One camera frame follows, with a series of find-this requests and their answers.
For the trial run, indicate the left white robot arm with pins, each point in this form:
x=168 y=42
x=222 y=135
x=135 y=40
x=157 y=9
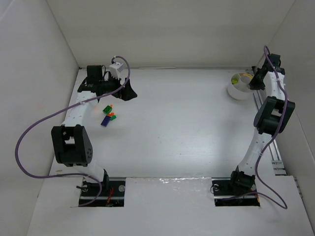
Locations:
x=71 y=143

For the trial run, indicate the white divided round container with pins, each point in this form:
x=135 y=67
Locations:
x=240 y=91

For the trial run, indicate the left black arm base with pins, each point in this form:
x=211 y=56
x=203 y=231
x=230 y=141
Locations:
x=114 y=196

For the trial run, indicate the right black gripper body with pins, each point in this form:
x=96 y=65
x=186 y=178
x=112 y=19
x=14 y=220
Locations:
x=259 y=80

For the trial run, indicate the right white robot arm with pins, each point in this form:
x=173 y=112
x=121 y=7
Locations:
x=241 y=177

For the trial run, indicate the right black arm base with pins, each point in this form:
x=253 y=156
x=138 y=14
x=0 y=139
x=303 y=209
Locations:
x=227 y=196

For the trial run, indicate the purple lego brick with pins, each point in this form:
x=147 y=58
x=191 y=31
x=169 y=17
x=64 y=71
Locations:
x=105 y=121

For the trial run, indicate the dark green lego brick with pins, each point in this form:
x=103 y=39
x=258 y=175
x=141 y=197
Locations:
x=107 y=110

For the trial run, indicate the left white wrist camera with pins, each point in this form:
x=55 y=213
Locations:
x=115 y=69

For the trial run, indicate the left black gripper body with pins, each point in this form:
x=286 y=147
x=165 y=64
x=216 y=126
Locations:
x=121 y=86

